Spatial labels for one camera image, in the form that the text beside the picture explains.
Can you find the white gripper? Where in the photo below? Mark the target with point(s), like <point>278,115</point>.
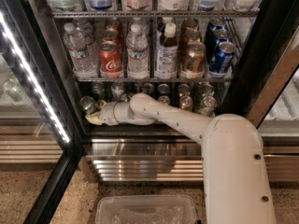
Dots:
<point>107,113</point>

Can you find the green 7up can front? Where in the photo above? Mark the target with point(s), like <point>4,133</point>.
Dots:
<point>87,105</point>

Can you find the green 7up can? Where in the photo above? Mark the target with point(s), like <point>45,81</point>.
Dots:
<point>98,90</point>
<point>87,105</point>

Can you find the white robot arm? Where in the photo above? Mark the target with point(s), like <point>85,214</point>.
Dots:
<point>235,178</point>

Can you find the green 7up can rear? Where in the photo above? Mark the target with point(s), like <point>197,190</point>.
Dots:
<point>98,90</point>

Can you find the white green can rear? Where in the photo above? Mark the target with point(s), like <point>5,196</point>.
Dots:
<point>117,89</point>

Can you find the white green can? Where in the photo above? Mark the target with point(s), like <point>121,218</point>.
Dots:
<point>126,97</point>
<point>117,89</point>

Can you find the white green can front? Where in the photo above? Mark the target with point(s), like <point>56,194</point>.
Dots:
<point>126,97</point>

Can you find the red coca-cola can front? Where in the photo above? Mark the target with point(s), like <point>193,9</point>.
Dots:
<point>110,58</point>

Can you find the red coca-cola can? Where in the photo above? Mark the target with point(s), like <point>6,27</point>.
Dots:
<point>114,24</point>
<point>110,58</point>
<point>111,35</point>

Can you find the steel fridge base grille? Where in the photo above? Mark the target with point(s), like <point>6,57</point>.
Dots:
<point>125,160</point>

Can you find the blue pepsi can bottom rear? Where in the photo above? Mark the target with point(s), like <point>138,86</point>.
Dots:
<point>148,88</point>

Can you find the glass fridge door with light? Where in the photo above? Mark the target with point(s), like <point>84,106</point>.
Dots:
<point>40,141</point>

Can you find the blue can bottom front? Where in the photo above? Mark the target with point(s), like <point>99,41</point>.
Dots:
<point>164,100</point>

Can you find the red coca-cola can middle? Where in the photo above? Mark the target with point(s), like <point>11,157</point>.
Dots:
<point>111,35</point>

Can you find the gold can bottom rear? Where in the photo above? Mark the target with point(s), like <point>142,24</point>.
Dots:
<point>183,90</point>

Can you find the gold can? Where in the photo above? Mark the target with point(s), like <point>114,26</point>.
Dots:
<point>183,90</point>
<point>186,103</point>

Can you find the red coca-cola can rear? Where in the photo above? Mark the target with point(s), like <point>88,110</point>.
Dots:
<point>114,24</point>

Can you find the gold can bottom front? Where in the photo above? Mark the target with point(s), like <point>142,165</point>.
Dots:
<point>186,103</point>

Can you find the silver green can front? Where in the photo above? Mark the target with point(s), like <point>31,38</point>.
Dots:
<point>207,106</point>

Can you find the silver green can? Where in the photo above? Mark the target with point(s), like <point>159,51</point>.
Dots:
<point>207,106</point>
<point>204,89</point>

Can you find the silver green can rear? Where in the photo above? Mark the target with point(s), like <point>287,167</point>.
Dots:
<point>204,89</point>

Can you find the gold can middle shelf front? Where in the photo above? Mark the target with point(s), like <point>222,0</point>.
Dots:
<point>195,53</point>

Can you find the gold can shelf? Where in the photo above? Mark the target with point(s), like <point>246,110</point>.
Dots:
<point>191,36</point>
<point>189,24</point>
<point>195,53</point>

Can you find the gold can middle shelf rear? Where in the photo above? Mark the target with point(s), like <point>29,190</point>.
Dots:
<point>189,24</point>

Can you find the blue pepsi can shelf front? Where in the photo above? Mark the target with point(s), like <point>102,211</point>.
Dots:
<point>222,59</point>

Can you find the blue pepsi can shelf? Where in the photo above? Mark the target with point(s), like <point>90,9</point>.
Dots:
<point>218,36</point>
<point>215,24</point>
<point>222,59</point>

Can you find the blue pepsi can shelf middle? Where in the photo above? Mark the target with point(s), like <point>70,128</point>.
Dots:
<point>218,36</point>

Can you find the blue pepsi can shelf rear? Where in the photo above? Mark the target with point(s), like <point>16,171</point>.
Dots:
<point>215,24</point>

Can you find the clear water bottle left front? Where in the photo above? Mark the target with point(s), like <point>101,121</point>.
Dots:
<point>76,45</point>

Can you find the clear water bottle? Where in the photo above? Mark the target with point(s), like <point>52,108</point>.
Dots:
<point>137,46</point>
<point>87,29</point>
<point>76,45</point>

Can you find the clear water bottle centre front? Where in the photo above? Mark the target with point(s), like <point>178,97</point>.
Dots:
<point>137,46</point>

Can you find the clear water bottle left rear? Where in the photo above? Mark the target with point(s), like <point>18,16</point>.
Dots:
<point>87,29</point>

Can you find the iced tea bottle front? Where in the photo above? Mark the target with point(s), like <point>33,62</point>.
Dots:
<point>167,52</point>

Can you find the clear plastic container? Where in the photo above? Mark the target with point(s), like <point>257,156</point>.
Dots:
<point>146,209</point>

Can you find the middle wire shelf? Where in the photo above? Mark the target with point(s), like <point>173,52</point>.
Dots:
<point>126,79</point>

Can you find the wire shelf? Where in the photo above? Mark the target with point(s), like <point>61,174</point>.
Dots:
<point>126,79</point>
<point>152,14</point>

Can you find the upper wire shelf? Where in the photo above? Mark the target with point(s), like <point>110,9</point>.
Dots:
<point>152,14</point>

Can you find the right fridge door frame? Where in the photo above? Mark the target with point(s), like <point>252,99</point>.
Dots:
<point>267,62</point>

